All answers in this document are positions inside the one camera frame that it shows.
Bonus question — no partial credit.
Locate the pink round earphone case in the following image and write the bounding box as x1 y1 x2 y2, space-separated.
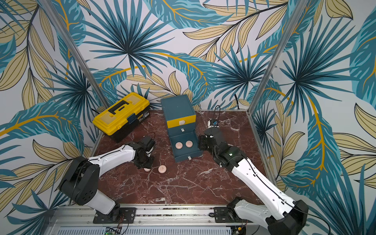
175 142 183 149
158 165 167 174
186 141 193 148

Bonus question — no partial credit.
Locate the teal bottom drawer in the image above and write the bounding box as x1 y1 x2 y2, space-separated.
169 131 203 163

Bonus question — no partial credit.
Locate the teal drawer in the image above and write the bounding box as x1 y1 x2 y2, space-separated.
167 123 196 137
169 131 203 163

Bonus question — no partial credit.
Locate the yellow top drawer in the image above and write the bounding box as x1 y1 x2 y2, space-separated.
166 115 196 128

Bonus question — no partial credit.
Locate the teal drawer cabinet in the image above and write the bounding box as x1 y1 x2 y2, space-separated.
161 95 196 125

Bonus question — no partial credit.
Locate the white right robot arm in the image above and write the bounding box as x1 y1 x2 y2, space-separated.
199 127 308 235

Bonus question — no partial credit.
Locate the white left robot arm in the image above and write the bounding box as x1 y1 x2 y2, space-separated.
58 136 155 216

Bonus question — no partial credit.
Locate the yellow and black toolbox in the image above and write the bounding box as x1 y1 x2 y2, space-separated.
93 93 150 143

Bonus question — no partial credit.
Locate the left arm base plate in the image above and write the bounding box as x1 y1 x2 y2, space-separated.
93 207 137 224

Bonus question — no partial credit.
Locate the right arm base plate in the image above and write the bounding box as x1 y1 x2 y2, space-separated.
210 207 242 223

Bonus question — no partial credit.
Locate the aluminium front rail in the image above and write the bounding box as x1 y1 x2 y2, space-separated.
42 204 269 235

